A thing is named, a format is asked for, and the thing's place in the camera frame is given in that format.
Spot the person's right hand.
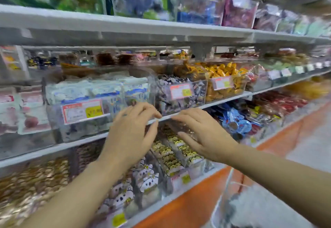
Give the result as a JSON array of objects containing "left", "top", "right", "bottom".
[{"left": 171, "top": 108, "right": 239, "bottom": 164}]

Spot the person's left hand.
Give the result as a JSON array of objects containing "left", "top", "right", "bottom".
[{"left": 102, "top": 102, "right": 162, "bottom": 169}]

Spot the person's left forearm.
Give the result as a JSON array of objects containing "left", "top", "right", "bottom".
[{"left": 19, "top": 156, "right": 124, "bottom": 228}]

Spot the person's right forearm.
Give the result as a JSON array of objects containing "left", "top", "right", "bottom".
[{"left": 228, "top": 143, "right": 331, "bottom": 228}]

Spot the pile of yellow-face candies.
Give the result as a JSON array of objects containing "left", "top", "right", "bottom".
[{"left": 151, "top": 128, "right": 207, "bottom": 178}]

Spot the pile of cow-face candies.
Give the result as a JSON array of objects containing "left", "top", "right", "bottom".
[{"left": 97, "top": 157, "right": 162, "bottom": 218}]

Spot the clear bin of black-white candies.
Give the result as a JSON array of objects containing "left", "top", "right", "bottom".
[{"left": 155, "top": 75, "right": 209, "bottom": 116}]

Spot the pile of blue round packets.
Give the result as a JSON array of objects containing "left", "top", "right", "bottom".
[{"left": 207, "top": 102, "right": 253, "bottom": 141}]

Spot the red and yellow price label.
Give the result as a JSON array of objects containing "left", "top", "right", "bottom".
[
  {"left": 169, "top": 83, "right": 193, "bottom": 101},
  {"left": 62, "top": 99, "right": 104, "bottom": 125},
  {"left": 212, "top": 76, "right": 234, "bottom": 91}
]

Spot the white metal shelf board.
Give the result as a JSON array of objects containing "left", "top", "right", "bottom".
[
  {"left": 122, "top": 99, "right": 331, "bottom": 228},
  {"left": 0, "top": 4, "right": 331, "bottom": 47},
  {"left": 0, "top": 70, "right": 331, "bottom": 169}
]

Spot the orange shelf base panel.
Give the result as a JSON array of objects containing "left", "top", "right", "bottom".
[{"left": 133, "top": 101, "right": 331, "bottom": 228}]

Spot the clear bin of yellow candies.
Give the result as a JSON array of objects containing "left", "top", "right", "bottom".
[{"left": 197, "top": 62, "right": 249, "bottom": 103}]

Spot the clear bin of blue-white packets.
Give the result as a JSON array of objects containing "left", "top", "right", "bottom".
[{"left": 44, "top": 72, "right": 157, "bottom": 143}]

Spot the clear plastic bag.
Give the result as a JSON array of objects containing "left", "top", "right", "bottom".
[{"left": 211, "top": 168, "right": 314, "bottom": 228}]

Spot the clear bin of red-white candies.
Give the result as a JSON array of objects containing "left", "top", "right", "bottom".
[{"left": 244, "top": 64, "right": 273, "bottom": 93}]

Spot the pile of red packets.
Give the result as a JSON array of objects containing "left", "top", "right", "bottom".
[{"left": 252, "top": 90, "right": 309, "bottom": 118}]

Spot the pile of white-pink packets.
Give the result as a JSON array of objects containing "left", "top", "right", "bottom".
[{"left": 0, "top": 87, "right": 52, "bottom": 136}]

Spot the pile of yellow packets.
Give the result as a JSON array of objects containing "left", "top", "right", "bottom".
[{"left": 284, "top": 79, "right": 330, "bottom": 100}]

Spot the pile of gold coin candies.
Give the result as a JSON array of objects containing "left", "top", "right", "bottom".
[{"left": 0, "top": 157, "right": 71, "bottom": 227}]

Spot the clear bin of mixed sweets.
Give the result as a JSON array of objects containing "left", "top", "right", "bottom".
[{"left": 177, "top": 0, "right": 227, "bottom": 26}]

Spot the clear bin of pink sweets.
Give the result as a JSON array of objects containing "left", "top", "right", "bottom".
[{"left": 222, "top": 0, "right": 259, "bottom": 29}]

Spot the row of pale green bins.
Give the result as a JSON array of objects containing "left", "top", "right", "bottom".
[{"left": 253, "top": 3, "right": 331, "bottom": 38}]

